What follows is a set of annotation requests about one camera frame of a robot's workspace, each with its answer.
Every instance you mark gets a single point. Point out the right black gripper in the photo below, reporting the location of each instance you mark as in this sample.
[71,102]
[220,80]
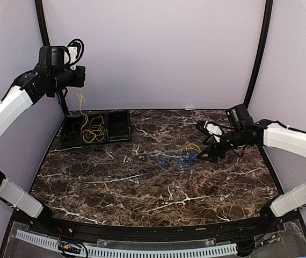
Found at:
[210,150]

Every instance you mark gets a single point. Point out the white slotted cable duct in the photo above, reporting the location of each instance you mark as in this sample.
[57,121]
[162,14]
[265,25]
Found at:
[86,250]

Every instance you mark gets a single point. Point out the black frame post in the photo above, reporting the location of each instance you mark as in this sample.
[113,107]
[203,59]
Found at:
[260,52]
[46,42]

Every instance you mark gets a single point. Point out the left black frame post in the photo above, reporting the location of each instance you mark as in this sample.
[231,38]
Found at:
[46,42]

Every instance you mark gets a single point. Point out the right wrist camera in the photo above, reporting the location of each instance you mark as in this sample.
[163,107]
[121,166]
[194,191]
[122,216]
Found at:
[209,129]

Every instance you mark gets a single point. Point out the black three-compartment tray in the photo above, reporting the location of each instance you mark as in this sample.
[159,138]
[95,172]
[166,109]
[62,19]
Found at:
[97,128]

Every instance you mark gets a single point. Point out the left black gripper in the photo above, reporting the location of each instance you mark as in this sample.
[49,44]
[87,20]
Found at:
[79,80]

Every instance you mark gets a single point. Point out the right black frame post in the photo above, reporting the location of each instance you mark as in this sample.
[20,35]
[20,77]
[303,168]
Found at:
[260,52]

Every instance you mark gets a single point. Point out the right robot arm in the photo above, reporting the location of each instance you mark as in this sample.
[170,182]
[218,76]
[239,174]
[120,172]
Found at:
[243,131]

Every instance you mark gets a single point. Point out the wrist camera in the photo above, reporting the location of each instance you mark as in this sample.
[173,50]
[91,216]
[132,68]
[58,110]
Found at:
[209,129]
[73,53]

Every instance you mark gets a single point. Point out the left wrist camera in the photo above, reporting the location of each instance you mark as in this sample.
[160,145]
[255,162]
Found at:
[73,53]

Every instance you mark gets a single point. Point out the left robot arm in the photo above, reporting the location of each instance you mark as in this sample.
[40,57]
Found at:
[56,70]

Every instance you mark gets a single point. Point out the black front rail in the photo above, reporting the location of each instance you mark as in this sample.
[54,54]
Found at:
[243,230]

